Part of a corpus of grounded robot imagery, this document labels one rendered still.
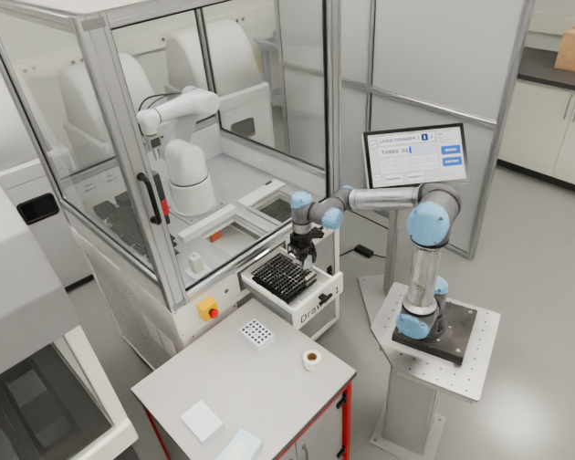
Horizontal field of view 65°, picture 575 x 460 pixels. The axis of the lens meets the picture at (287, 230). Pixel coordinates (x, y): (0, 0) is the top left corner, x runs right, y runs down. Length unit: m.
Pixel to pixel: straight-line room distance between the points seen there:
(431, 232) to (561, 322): 1.98
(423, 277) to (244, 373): 0.76
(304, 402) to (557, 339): 1.85
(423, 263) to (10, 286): 1.11
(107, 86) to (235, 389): 1.10
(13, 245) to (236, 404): 0.95
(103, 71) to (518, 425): 2.40
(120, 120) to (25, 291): 0.53
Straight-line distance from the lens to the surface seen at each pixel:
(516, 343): 3.02
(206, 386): 1.78
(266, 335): 1.83
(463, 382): 1.80
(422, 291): 1.54
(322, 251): 2.36
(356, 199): 1.62
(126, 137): 1.40
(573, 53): 4.40
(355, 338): 2.85
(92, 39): 1.32
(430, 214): 1.34
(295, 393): 1.71
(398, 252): 2.76
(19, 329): 1.21
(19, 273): 1.16
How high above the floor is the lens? 2.20
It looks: 37 degrees down
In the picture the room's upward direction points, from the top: 5 degrees counter-clockwise
